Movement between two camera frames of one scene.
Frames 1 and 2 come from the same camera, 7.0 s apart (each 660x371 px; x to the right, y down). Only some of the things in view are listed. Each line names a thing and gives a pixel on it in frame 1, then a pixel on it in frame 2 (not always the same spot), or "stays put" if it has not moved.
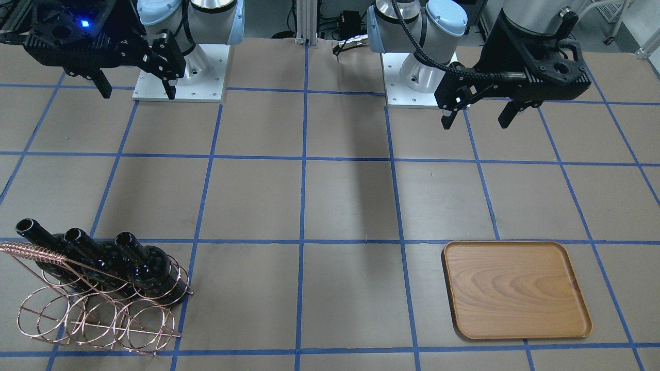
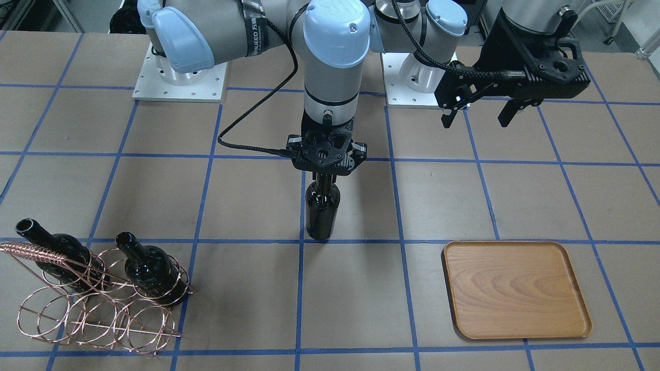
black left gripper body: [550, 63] stays put
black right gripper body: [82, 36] -> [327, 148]
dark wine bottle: [95, 262] -> [322, 204]
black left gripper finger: [509, 113] stays put
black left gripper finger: [447, 118] stays put
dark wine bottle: [150, 269] stays put
